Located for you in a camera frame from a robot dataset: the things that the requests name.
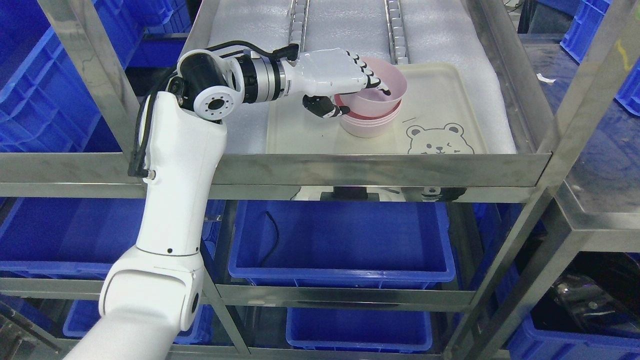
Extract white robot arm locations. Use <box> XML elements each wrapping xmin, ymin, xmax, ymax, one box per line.
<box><xmin>66</xmin><ymin>41</ymin><xmax>301</xmax><ymax>360</ymax></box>

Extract blue crate on shelf centre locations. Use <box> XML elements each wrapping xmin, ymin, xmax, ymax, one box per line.
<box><xmin>228</xmin><ymin>200</ymin><xmax>456</xmax><ymax>290</ymax></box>

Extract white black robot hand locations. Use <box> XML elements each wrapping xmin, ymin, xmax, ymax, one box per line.
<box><xmin>279</xmin><ymin>48</ymin><xmax>391</xmax><ymax>118</ymax></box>

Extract pink plastic bowl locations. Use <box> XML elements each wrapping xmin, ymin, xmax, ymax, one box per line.
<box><xmin>339</xmin><ymin>57</ymin><xmax>409</xmax><ymax>117</ymax></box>

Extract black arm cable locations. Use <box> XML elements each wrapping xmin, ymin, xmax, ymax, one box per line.
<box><xmin>127</xmin><ymin>41</ymin><xmax>300</xmax><ymax>178</ymax></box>

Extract cream bear tray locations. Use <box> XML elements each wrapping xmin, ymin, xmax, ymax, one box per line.
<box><xmin>266</xmin><ymin>63</ymin><xmax>489</xmax><ymax>155</ymax></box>

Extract black helmet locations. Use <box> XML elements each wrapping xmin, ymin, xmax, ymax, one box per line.
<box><xmin>547</xmin><ymin>251</ymin><xmax>640</xmax><ymax>339</ymax></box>

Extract steel shelf rack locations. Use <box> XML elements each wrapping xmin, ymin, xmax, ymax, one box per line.
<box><xmin>1</xmin><ymin>0</ymin><xmax>639</xmax><ymax>360</ymax></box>

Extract stacked pink bowls on shelf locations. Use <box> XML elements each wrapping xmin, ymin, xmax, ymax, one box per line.
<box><xmin>334</xmin><ymin>94</ymin><xmax>402</xmax><ymax>138</ymax></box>

